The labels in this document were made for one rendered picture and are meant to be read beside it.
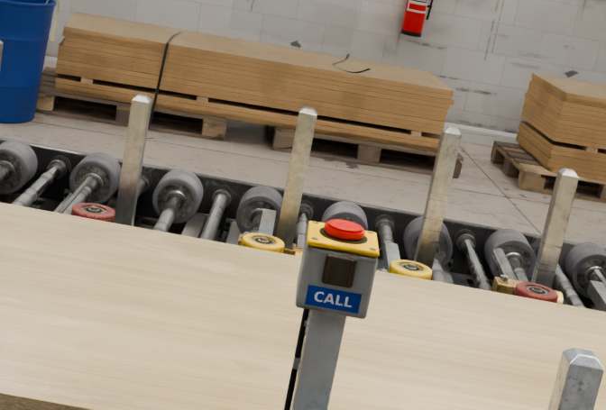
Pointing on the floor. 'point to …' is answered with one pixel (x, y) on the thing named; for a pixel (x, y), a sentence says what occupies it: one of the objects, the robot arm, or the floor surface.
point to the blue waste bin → (22, 50)
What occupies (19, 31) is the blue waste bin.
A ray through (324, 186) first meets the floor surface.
